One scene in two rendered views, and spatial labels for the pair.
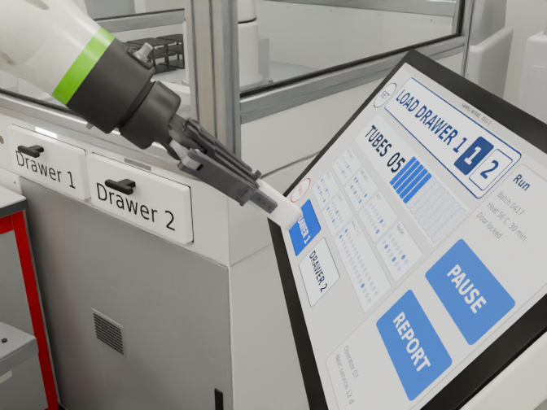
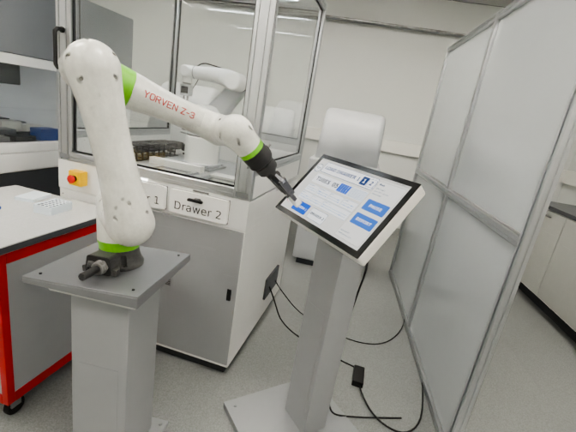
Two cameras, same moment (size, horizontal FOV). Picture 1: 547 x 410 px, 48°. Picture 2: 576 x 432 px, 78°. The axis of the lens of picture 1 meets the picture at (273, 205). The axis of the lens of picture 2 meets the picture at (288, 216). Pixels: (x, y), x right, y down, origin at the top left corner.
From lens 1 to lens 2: 0.78 m
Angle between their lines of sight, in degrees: 27
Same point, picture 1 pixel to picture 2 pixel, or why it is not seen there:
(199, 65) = not seen: hidden behind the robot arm
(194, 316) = (221, 257)
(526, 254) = (389, 198)
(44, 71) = (248, 148)
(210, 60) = not seen: hidden behind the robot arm
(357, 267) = (334, 212)
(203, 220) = (234, 213)
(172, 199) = (222, 206)
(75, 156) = (162, 189)
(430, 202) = (354, 193)
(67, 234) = not seen: hidden behind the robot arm
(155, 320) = (195, 263)
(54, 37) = (253, 138)
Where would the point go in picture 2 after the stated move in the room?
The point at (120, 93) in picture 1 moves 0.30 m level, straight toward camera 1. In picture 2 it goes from (267, 158) to (330, 179)
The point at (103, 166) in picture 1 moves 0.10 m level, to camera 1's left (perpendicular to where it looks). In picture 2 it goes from (181, 193) to (158, 192)
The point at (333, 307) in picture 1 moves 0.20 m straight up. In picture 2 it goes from (330, 222) to (341, 165)
